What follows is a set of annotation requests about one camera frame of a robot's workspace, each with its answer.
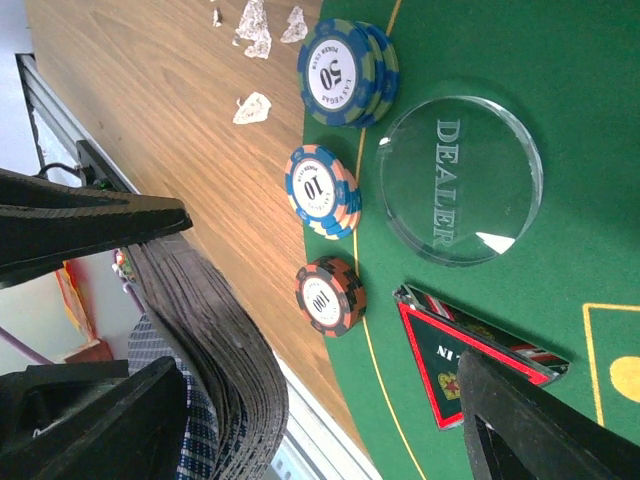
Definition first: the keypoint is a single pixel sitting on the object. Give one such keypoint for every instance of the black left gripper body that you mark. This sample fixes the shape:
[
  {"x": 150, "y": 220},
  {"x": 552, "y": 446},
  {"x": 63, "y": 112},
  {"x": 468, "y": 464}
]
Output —
[{"x": 43, "y": 395}]

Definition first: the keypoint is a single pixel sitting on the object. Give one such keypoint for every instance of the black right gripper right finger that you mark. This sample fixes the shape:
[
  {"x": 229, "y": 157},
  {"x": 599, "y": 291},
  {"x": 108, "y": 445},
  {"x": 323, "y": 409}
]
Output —
[{"x": 515, "y": 430}]

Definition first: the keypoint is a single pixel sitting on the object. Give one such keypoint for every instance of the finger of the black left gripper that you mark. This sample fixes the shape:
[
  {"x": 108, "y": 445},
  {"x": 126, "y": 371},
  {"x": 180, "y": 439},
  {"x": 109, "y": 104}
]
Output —
[{"x": 134, "y": 430}]

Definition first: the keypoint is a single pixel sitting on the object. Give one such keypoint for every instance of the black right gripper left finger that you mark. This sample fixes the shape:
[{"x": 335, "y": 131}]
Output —
[{"x": 44, "y": 224}]

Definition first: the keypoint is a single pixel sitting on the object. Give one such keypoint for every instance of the blue playing card deck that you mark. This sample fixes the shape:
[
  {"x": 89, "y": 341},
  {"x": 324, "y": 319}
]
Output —
[{"x": 237, "y": 398}]

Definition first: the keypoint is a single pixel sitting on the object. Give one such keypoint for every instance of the black red triangular all-in button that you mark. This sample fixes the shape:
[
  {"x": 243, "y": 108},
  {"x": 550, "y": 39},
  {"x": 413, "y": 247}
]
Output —
[{"x": 447, "y": 342}]

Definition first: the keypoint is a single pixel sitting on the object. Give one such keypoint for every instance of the red 100 chip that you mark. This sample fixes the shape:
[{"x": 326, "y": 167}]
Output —
[{"x": 331, "y": 295}]

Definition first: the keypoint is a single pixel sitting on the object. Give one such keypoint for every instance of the clear round dealer button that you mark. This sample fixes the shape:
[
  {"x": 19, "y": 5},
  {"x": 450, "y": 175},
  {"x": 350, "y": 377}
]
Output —
[{"x": 460, "y": 179}]

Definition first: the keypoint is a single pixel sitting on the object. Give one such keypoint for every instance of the blue 50 chips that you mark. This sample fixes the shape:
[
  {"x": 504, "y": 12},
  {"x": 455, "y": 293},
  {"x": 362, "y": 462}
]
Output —
[{"x": 348, "y": 73}]

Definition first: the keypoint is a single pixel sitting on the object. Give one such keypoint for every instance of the round green poker mat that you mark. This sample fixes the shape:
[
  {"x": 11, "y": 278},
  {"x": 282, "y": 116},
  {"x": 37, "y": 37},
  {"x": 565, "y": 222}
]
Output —
[{"x": 569, "y": 70}]

